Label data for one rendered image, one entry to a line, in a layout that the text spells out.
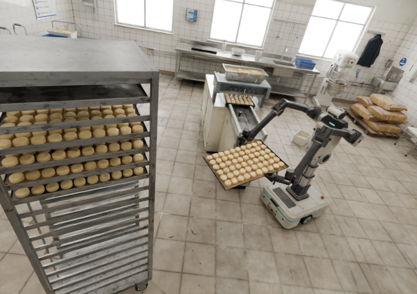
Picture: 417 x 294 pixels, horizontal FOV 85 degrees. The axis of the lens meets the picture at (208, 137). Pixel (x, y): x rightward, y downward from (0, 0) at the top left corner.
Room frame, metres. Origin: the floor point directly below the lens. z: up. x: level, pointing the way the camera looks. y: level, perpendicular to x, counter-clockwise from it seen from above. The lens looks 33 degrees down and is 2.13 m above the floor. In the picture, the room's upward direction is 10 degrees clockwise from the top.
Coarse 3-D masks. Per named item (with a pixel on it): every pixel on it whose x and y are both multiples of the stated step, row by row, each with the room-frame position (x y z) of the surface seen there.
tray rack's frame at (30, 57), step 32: (0, 64) 0.69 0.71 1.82; (32, 64) 0.73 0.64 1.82; (64, 64) 0.79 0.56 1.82; (96, 64) 0.85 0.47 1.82; (128, 64) 0.91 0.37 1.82; (0, 192) 0.56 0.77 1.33; (32, 256) 0.57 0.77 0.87; (64, 256) 0.93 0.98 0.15; (96, 256) 0.98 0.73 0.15; (64, 288) 0.72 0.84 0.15; (128, 288) 0.80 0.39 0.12
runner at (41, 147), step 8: (104, 136) 0.80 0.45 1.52; (112, 136) 0.82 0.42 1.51; (120, 136) 0.84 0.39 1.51; (128, 136) 0.85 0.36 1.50; (136, 136) 0.87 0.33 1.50; (144, 136) 0.89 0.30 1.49; (40, 144) 0.68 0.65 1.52; (48, 144) 0.69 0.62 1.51; (56, 144) 0.71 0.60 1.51; (64, 144) 0.72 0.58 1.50; (72, 144) 0.73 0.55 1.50; (80, 144) 0.75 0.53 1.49; (88, 144) 0.77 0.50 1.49; (0, 152) 0.61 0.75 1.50; (8, 152) 0.62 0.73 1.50; (16, 152) 0.64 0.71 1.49; (24, 152) 0.65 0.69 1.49
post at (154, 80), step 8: (152, 72) 0.88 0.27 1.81; (152, 80) 0.88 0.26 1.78; (152, 88) 0.88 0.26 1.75; (152, 96) 0.88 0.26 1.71; (152, 104) 0.88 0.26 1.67; (152, 112) 0.88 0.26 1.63; (152, 120) 0.88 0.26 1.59; (152, 128) 0.88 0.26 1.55; (152, 136) 0.88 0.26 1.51; (152, 144) 0.88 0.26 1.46; (152, 152) 0.88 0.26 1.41; (152, 160) 0.88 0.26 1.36; (152, 168) 0.88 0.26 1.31; (152, 176) 0.88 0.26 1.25; (152, 184) 0.89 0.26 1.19; (152, 192) 0.89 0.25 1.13; (152, 200) 0.89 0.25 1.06; (152, 208) 0.89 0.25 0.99; (152, 216) 0.89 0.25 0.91; (152, 224) 0.89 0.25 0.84; (152, 232) 0.89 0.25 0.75; (152, 240) 0.89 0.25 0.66; (152, 248) 0.89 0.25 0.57; (152, 256) 0.89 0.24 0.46; (152, 264) 0.89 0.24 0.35
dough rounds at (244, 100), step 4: (224, 96) 3.02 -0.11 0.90; (228, 96) 3.00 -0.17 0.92; (232, 96) 3.02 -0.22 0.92; (236, 96) 3.10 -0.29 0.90; (240, 96) 3.08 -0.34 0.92; (244, 96) 3.11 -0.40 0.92; (228, 100) 2.85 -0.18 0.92; (232, 100) 2.89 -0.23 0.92; (236, 100) 2.90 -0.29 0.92; (240, 100) 2.92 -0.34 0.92; (244, 100) 2.95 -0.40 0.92; (248, 100) 2.99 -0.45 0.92; (244, 104) 2.87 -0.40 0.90; (248, 104) 2.88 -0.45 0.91; (252, 104) 2.88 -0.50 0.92
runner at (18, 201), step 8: (136, 176) 0.87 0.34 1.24; (144, 176) 0.89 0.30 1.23; (96, 184) 0.77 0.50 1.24; (104, 184) 0.79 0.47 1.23; (112, 184) 0.81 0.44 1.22; (56, 192) 0.68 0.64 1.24; (64, 192) 0.70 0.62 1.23; (72, 192) 0.71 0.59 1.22; (16, 200) 0.60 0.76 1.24; (24, 200) 0.62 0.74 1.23; (32, 200) 0.63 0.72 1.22
